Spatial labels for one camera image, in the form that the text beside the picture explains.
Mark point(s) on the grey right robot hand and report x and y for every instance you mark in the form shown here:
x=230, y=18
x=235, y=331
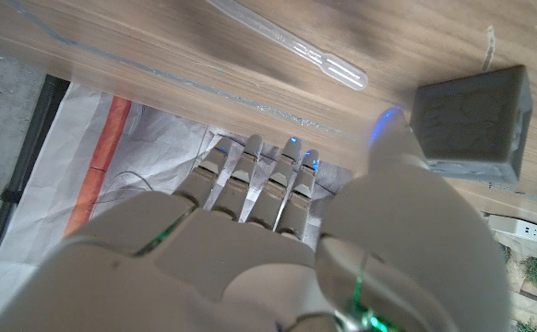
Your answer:
x=250, y=267

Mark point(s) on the clear plastic pipette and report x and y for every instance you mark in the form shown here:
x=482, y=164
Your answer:
x=296, y=46

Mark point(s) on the dark grey block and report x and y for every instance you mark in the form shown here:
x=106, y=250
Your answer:
x=473, y=124

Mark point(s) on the printed fabric backdrop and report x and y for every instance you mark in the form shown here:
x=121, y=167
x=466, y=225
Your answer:
x=111, y=161

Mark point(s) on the black backdrop stand pole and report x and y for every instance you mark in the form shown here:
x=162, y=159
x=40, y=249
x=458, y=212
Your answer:
x=15, y=184

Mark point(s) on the white power strip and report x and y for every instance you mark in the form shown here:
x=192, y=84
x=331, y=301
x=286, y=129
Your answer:
x=524, y=229

